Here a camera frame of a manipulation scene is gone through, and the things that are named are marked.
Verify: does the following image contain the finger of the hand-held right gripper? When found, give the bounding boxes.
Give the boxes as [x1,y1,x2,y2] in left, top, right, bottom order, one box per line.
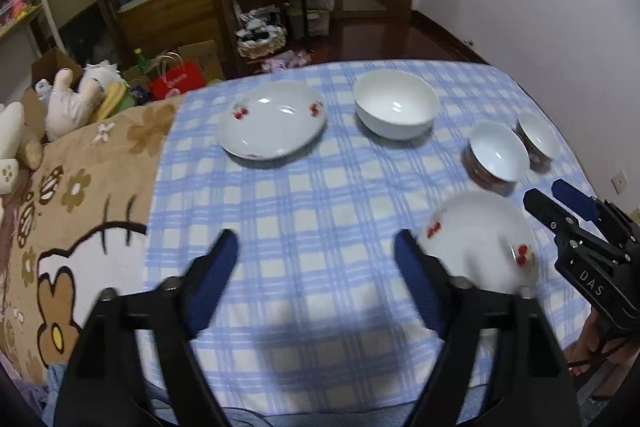
[522,188,581,233]
[551,179,599,220]

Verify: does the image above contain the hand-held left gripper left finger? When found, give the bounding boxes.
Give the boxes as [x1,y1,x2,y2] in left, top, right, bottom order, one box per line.
[52,228,240,427]

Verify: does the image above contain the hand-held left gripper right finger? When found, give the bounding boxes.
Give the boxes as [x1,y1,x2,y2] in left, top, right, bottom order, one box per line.
[392,228,583,427]

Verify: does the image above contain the red bowl with printed inside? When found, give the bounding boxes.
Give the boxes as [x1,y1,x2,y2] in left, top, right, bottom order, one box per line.
[515,112,560,170]

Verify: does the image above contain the white bowl with red outside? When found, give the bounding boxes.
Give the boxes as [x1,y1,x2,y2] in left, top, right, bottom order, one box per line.
[462,121,530,195]

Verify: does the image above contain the large white cherry print plate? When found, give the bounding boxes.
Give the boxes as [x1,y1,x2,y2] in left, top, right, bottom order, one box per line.
[218,81,327,162]

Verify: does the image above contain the large plain white bowl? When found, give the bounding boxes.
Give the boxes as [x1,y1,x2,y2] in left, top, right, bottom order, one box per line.
[353,70,441,141]

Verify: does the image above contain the person's right hand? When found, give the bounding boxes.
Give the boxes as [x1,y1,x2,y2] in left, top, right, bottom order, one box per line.
[564,309,640,400]

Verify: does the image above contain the blue checked cloth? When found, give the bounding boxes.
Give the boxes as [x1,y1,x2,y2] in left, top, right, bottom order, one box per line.
[142,59,601,413]

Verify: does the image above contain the brown cartoon blanket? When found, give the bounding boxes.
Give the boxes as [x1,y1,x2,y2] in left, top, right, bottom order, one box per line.
[0,97,183,388]

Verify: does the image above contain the red paper bag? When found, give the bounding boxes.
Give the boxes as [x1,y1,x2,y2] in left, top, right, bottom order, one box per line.
[149,52,208,102]

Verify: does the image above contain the yellow green plush toy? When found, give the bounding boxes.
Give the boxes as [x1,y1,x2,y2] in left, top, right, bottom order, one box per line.
[92,81,138,122]

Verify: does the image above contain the pink plush toy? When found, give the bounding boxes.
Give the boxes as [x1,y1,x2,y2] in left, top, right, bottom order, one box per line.
[35,68,103,142]

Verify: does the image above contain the small cardboard box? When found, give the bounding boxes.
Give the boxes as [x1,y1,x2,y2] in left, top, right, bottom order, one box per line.
[176,39,225,82]

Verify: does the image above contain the purple cloth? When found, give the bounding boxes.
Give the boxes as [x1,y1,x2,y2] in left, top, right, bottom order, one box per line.
[262,49,313,72]

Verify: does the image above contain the white spiky plush toy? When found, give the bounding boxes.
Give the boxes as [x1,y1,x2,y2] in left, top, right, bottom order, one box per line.
[80,61,126,100]

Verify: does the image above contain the wicker basket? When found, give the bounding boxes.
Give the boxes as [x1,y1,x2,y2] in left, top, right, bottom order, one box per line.
[236,27,288,59]

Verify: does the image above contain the cream plush toy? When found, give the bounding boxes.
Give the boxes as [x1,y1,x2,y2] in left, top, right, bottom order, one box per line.
[0,101,46,195]

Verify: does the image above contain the open cardboard box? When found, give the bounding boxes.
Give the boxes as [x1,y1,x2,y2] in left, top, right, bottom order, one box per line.
[20,48,83,138]

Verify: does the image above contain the clear storage box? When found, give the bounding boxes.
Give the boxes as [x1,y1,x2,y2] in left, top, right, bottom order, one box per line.
[287,4,332,38]

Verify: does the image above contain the small folding table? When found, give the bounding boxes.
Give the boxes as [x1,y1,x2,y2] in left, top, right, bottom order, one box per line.
[252,0,326,40]

